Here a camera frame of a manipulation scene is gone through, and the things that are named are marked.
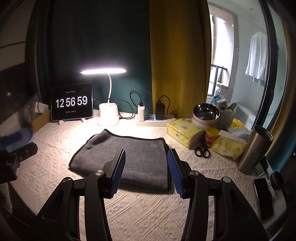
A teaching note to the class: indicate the white tablet stand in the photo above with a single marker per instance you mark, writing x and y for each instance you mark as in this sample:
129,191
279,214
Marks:
61,122

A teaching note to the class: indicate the yellow tissue box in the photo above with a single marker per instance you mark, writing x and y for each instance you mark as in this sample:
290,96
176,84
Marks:
185,132

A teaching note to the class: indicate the black scissors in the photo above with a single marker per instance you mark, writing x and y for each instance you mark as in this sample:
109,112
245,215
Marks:
201,149

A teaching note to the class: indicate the cardboard box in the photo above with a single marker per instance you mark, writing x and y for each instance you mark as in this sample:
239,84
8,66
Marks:
40,121

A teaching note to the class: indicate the yellow wet wipes pack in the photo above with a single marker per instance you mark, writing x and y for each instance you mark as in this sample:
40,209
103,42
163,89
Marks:
229,145

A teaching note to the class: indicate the white perforated basket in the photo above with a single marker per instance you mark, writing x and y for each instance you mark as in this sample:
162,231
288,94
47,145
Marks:
225,118

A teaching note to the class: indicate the dark green curtain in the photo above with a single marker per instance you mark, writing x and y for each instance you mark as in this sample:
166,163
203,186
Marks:
103,43

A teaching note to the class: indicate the white desk lamp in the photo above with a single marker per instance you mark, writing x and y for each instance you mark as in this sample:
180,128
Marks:
108,111

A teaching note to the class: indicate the white power strip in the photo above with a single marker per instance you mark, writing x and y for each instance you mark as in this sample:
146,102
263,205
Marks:
150,120

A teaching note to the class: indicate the steel tumbler cup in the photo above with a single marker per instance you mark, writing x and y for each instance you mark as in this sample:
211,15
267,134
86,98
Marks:
257,146

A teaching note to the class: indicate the black power adapter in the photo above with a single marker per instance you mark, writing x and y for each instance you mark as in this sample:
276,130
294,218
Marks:
160,111

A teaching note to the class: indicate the white hanging shirt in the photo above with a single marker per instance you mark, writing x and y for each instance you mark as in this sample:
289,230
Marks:
258,56

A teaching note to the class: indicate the black smartphone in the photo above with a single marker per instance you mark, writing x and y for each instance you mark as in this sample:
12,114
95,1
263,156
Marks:
264,199

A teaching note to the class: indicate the black tablet clock display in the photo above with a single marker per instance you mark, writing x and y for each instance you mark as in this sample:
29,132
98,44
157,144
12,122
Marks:
72,102

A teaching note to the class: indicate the purple and grey towel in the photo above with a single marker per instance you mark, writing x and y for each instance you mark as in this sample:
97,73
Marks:
146,159

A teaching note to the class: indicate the white patterned tablecloth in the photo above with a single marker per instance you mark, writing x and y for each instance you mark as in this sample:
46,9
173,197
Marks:
133,213

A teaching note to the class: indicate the yellow red can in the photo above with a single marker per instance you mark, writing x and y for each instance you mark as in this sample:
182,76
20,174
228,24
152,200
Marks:
211,135

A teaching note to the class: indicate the yellow curtain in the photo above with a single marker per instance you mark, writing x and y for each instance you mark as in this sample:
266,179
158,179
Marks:
180,35

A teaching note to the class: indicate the blue round bowl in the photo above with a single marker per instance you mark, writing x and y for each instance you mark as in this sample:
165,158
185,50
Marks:
24,136

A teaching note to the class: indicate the white USB charger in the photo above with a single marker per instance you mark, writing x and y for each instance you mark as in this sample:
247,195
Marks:
141,113

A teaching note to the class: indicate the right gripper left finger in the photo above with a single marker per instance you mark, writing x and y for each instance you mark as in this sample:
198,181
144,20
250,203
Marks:
113,171

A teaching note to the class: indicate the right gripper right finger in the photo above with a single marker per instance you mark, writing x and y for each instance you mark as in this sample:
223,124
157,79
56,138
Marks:
180,173

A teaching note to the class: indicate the stainless steel bowl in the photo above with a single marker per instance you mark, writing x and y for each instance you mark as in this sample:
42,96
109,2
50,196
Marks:
205,115

